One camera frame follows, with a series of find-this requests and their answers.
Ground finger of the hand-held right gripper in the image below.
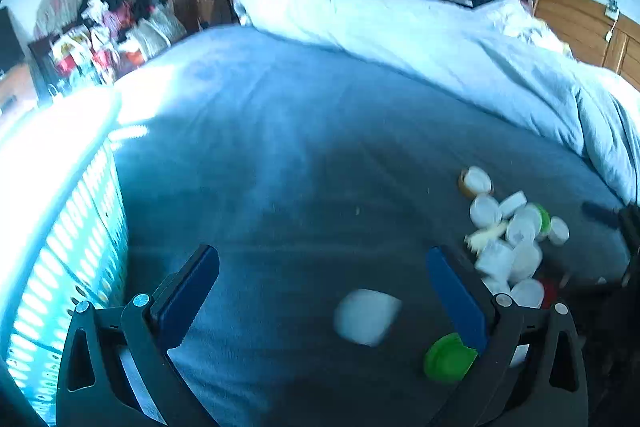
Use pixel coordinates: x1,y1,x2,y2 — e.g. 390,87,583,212
582,202,621,226

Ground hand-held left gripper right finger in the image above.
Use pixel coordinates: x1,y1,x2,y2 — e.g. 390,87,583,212
425,247,590,427

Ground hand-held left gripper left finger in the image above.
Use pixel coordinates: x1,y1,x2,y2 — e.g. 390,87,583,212
56,244,221,427

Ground pile of white caps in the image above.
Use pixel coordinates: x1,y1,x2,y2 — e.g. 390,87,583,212
465,189,571,310

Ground green bottle cap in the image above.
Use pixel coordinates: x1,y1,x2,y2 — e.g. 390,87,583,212
424,333,478,382

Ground white bottle cap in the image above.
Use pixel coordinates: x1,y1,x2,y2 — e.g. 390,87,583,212
333,289,403,348

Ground teal plastic basket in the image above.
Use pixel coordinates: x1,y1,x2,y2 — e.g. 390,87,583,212
0,92,131,425

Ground white cap with green inside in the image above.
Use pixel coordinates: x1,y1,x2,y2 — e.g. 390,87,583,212
530,203,552,238

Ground cream plastic piece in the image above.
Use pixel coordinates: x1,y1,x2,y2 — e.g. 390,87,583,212
464,227,506,253

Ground orange bottle cap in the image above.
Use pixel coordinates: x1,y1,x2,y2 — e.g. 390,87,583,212
459,167,494,198

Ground blue bed sheet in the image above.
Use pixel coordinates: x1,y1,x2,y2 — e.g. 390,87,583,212
0,24,633,427

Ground wooden headboard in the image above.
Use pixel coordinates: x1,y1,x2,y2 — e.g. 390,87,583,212
532,0,640,90

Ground light blue duvet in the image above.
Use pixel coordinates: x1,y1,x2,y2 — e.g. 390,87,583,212
235,0,640,208

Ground wooden side table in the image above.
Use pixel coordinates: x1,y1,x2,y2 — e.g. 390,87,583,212
0,62,38,118

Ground clutter pile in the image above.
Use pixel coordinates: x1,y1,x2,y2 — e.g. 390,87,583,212
30,0,186,88

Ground black television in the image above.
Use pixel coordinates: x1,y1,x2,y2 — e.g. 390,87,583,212
0,7,25,72

